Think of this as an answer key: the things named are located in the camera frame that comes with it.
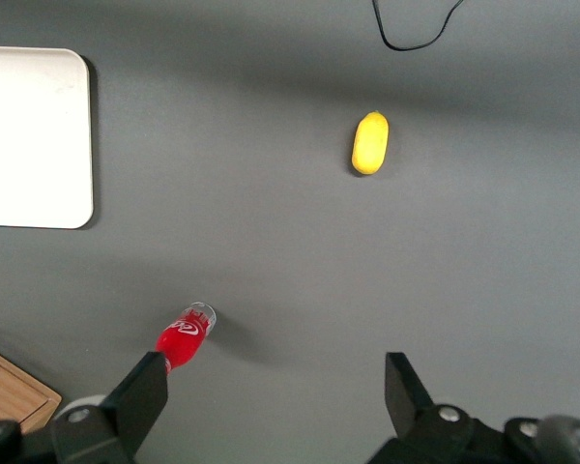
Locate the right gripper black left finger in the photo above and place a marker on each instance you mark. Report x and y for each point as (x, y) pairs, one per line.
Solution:
(135, 406)

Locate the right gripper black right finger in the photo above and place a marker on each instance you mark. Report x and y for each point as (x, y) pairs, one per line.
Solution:
(411, 415)

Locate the beige plastic tray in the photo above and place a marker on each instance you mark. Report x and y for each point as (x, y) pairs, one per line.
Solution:
(34, 137)

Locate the red cola bottle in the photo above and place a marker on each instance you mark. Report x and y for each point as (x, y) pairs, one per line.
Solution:
(186, 336)

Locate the light wooden drawer cabinet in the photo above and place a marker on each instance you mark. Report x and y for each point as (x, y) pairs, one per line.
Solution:
(9, 391)

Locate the dark grey table mat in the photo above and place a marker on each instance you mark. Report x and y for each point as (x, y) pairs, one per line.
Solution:
(280, 241)

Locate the yellow lemon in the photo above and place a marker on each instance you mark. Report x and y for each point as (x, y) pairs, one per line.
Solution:
(370, 143)

